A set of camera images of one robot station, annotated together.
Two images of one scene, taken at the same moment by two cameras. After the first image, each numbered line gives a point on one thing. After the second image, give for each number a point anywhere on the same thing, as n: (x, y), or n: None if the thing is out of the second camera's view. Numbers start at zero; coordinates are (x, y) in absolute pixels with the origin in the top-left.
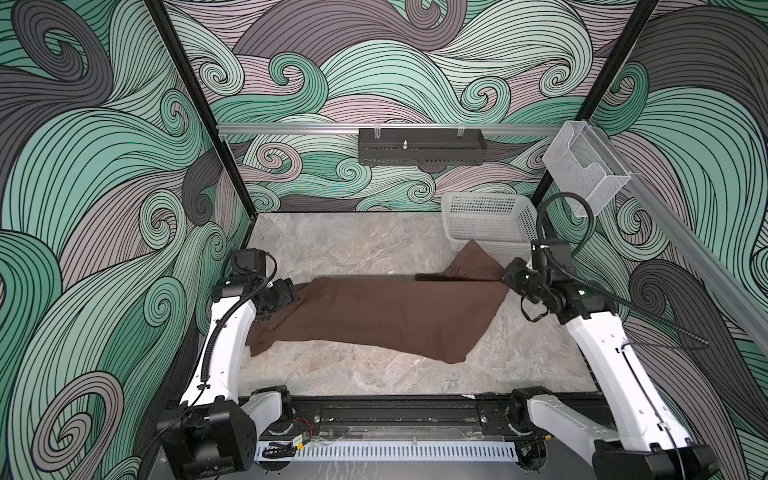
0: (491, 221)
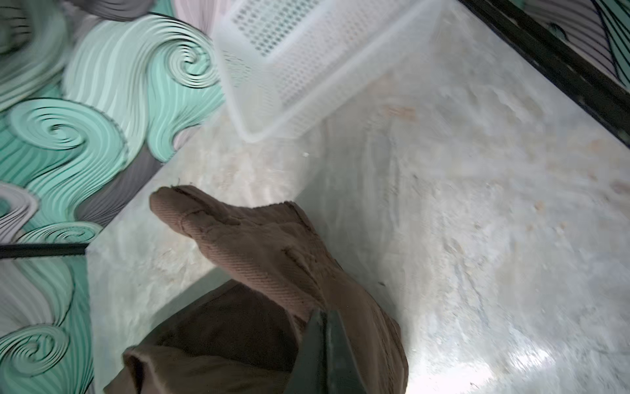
0: (290, 62)
